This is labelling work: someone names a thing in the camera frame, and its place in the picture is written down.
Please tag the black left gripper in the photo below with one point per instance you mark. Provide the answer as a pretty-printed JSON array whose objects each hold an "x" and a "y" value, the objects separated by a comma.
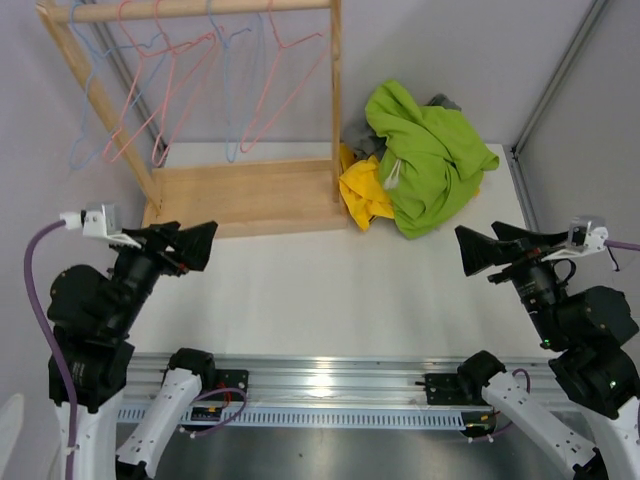
[{"x": 192, "y": 246}]

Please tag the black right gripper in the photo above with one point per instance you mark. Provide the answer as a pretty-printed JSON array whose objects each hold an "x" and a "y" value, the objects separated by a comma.
[{"x": 477, "y": 249}]

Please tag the lime green shorts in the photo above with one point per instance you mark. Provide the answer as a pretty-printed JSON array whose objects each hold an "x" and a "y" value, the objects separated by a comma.
[{"x": 411, "y": 129}]

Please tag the pink hanger of olive shorts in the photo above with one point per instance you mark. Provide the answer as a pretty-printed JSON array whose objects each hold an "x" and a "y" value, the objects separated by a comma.
[{"x": 160, "y": 50}]

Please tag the yellow shorts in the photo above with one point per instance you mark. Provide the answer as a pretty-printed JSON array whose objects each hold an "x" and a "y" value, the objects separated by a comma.
[{"x": 365, "y": 195}]

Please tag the light grey shorts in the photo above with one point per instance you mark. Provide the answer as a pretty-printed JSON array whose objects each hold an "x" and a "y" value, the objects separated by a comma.
[{"x": 362, "y": 140}]

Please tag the pink hanger of yellow shorts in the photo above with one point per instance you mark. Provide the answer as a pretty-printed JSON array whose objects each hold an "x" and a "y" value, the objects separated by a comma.
[{"x": 190, "y": 61}]

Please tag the blue hanger of grey shorts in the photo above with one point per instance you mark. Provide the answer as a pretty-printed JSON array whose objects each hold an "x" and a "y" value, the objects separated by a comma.
[{"x": 243, "y": 55}]

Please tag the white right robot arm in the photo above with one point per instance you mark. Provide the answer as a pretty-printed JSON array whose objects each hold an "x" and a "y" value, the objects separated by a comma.
[{"x": 587, "y": 332}]

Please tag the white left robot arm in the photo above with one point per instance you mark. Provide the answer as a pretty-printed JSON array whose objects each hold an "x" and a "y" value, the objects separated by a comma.
[{"x": 92, "y": 316}]

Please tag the wooden clothes rack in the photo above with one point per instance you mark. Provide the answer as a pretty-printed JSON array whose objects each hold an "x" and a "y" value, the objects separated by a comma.
[{"x": 285, "y": 179}]

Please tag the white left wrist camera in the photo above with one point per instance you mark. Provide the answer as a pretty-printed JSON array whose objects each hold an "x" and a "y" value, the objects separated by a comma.
[{"x": 100, "y": 221}]

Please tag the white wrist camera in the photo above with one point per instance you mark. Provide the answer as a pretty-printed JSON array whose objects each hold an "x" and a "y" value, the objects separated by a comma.
[
  {"x": 586, "y": 236},
  {"x": 100, "y": 221}
]

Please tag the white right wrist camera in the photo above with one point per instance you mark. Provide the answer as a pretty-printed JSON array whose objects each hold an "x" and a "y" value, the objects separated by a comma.
[{"x": 586, "y": 236}]

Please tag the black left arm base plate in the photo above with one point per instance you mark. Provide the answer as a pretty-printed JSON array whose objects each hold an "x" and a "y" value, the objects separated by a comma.
[{"x": 228, "y": 379}]

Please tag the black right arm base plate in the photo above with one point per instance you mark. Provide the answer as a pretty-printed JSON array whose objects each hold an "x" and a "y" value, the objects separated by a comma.
[{"x": 443, "y": 389}]

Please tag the aluminium mounting rail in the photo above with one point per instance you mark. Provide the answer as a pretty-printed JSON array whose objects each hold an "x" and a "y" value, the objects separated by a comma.
[{"x": 339, "y": 382}]

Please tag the slotted white cable duct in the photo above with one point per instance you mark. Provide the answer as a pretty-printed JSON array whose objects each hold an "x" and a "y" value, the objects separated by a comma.
[{"x": 413, "y": 417}]

